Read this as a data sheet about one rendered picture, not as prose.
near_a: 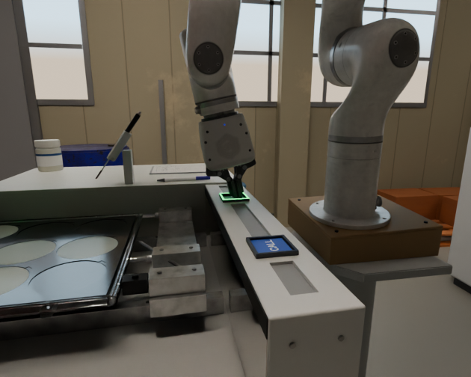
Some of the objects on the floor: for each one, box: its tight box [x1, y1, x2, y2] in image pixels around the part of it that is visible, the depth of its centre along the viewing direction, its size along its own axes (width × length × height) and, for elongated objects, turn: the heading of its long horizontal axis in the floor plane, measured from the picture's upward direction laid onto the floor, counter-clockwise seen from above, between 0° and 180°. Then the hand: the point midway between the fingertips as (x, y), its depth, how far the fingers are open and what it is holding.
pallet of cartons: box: [377, 187, 460, 247], centre depth 306 cm, size 105×72×38 cm
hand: (235, 188), depth 65 cm, fingers closed
